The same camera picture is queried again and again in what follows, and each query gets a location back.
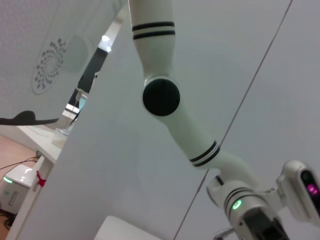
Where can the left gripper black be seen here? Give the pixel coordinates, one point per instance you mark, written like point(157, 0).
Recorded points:
point(265, 227)

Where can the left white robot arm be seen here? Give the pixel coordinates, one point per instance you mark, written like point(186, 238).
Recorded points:
point(155, 57)

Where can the white rounded box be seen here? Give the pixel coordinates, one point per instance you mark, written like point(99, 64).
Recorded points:
point(120, 228)

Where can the clear plastic container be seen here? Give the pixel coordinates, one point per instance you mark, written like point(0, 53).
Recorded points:
point(60, 136)

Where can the red ribbon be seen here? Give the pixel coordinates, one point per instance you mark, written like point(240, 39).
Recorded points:
point(41, 179)

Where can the white background table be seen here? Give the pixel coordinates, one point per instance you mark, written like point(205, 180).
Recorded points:
point(35, 141)

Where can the white appliance with green light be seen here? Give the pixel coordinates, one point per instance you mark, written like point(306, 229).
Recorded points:
point(12, 190)

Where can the round white ceiling lamp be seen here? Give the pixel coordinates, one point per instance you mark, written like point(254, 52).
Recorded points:
point(76, 53)

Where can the round perforated ceiling vent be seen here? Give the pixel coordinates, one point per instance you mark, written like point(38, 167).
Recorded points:
point(48, 66)

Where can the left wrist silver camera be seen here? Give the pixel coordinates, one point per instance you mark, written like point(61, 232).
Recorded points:
point(292, 190)

